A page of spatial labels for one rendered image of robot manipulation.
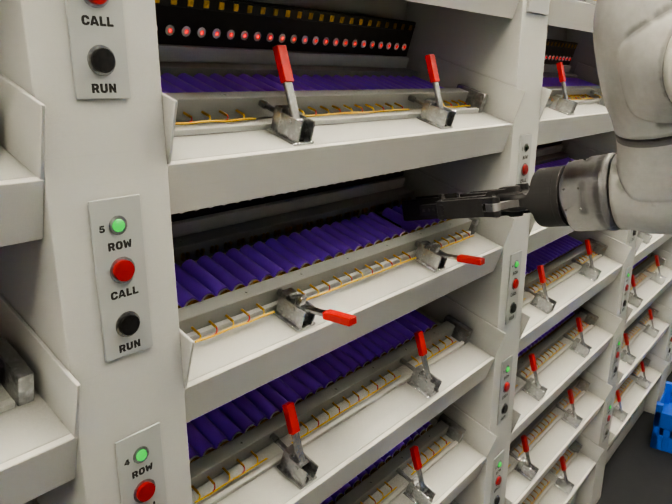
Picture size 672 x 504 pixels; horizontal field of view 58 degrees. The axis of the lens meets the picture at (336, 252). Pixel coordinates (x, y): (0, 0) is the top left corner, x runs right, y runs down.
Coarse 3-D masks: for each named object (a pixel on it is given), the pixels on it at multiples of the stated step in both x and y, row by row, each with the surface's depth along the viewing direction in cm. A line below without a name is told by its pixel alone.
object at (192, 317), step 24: (408, 240) 83; (432, 240) 88; (336, 264) 72; (360, 264) 76; (240, 288) 63; (264, 288) 64; (336, 288) 71; (192, 312) 57; (216, 312) 59; (240, 312) 62; (264, 312) 63
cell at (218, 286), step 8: (184, 264) 66; (192, 264) 66; (192, 272) 65; (200, 272) 65; (208, 272) 65; (200, 280) 64; (208, 280) 64; (216, 280) 64; (208, 288) 63; (216, 288) 63; (224, 288) 63
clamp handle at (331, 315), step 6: (300, 300) 63; (300, 306) 63; (306, 306) 63; (312, 306) 63; (312, 312) 62; (318, 312) 61; (324, 312) 61; (330, 312) 61; (336, 312) 60; (342, 312) 60; (324, 318) 61; (330, 318) 60; (336, 318) 60; (342, 318) 59; (348, 318) 59; (354, 318) 59; (342, 324) 59; (348, 324) 59
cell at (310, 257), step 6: (282, 240) 76; (288, 240) 76; (288, 246) 75; (294, 246) 75; (300, 246) 75; (294, 252) 75; (300, 252) 74; (306, 252) 74; (306, 258) 74; (312, 258) 73; (318, 258) 74; (312, 264) 73
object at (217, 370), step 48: (336, 192) 89; (432, 192) 102; (480, 240) 96; (384, 288) 75; (432, 288) 82; (240, 336) 60; (288, 336) 62; (336, 336) 68; (192, 384) 52; (240, 384) 58
